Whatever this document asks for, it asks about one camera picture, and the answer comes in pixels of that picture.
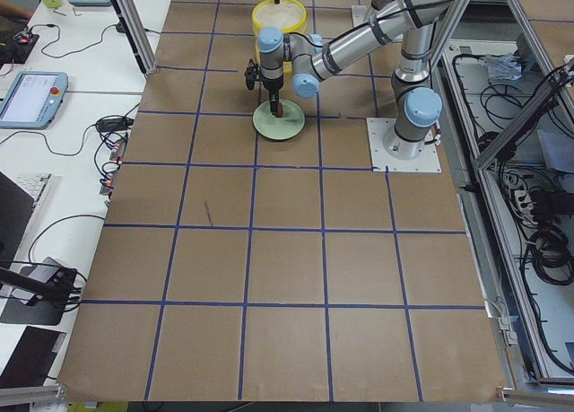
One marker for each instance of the white keyboard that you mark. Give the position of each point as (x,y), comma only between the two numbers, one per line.
(38,186)

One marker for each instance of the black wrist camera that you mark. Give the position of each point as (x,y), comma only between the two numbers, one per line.
(252,74)

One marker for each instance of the light green round plate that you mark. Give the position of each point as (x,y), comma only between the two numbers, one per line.
(287,126)

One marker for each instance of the yellow bamboo steamer layer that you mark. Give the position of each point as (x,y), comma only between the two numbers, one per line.
(261,50)
(287,15)

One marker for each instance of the black camera on stand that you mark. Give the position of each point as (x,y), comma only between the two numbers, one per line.
(47,281)

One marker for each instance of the aluminium frame rail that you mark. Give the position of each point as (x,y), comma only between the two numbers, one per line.
(545,91)

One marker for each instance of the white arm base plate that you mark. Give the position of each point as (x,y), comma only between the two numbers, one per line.
(360,14)
(388,153)

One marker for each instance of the aluminium frame post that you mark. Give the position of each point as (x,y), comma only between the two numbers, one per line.
(141,47)

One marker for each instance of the black power adapter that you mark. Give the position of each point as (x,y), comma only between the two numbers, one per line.
(113,124)

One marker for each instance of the teach pendant with red button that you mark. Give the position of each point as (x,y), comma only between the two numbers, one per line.
(33,100)

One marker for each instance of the black laptop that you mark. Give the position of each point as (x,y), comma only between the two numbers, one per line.
(16,210)

